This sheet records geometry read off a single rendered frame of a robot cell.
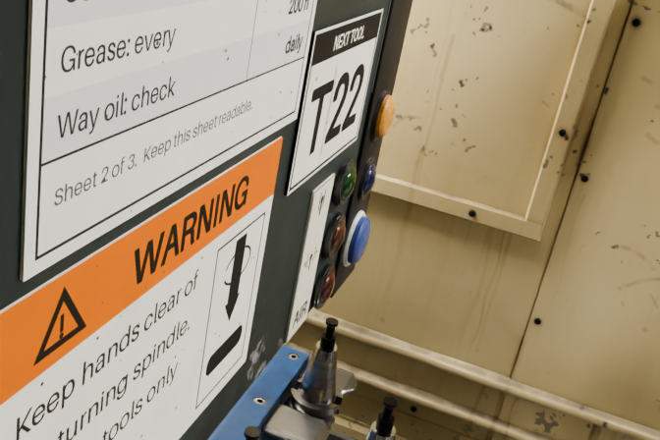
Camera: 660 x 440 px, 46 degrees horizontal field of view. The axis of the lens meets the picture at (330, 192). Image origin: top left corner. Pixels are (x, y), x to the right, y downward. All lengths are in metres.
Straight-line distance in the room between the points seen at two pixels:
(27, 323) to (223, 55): 0.10
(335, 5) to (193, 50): 0.12
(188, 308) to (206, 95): 0.08
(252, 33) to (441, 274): 1.04
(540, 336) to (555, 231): 0.18
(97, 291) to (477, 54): 0.98
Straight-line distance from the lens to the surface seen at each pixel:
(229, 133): 0.25
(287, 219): 0.34
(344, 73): 0.36
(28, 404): 0.20
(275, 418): 0.93
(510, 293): 1.26
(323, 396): 0.94
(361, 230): 0.46
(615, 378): 1.31
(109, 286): 0.21
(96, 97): 0.18
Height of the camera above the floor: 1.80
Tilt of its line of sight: 22 degrees down
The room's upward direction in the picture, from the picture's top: 11 degrees clockwise
